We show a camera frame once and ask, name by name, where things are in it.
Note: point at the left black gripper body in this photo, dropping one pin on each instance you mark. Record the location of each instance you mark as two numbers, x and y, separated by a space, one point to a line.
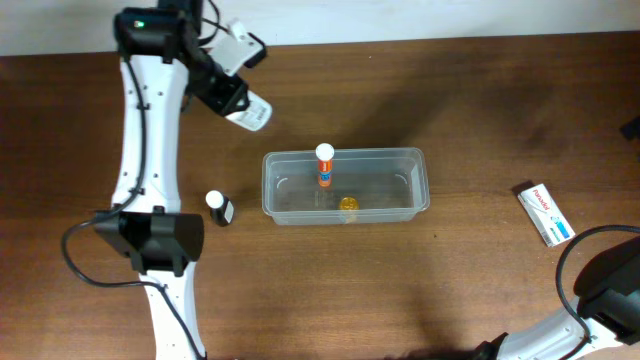
226 98

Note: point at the white squeeze bottle clear cap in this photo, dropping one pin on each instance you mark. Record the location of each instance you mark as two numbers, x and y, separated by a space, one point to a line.
255 116

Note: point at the dark bottle white cap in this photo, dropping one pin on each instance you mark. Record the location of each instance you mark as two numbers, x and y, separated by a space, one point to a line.
221 208

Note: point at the orange tube white cap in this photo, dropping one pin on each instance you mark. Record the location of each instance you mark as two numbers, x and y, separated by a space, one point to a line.
325 154

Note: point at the small gold lid jar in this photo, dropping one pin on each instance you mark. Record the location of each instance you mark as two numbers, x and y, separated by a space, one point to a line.
348 208

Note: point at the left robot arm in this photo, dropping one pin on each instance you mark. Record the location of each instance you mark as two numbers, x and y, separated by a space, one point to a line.
165 60

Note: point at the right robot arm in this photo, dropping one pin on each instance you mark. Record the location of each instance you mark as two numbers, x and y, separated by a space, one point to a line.
606 299

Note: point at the clear plastic container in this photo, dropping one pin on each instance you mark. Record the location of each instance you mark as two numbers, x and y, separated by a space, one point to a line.
390 184

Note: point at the white Panadol box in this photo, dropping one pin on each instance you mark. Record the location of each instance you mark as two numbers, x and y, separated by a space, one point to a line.
546 216

